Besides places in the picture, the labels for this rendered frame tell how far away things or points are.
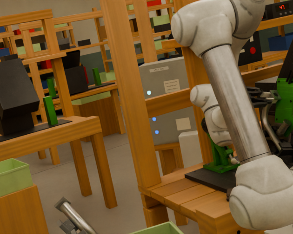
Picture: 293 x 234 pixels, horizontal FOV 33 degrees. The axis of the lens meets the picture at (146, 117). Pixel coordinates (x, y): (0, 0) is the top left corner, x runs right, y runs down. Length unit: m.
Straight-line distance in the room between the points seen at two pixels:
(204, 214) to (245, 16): 0.75
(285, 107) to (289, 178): 0.86
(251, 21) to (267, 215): 0.63
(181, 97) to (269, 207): 1.15
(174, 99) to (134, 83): 0.29
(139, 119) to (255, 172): 0.94
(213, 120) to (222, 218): 0.41
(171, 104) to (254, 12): 0.95
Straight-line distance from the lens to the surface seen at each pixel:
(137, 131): 2.30
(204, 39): 1.57
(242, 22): 1.65
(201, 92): 2.09
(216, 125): 2.02
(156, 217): 2.43
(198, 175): 2.33
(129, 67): 2.27
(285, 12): 2.66
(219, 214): 1.87
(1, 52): 8.86
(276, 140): 2.34
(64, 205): 1.49
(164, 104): 2.45
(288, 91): 2.33
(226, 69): 1.56
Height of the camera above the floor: 1.62
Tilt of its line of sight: 10 degrees down
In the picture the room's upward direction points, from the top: 11 degrees counter-clockwise
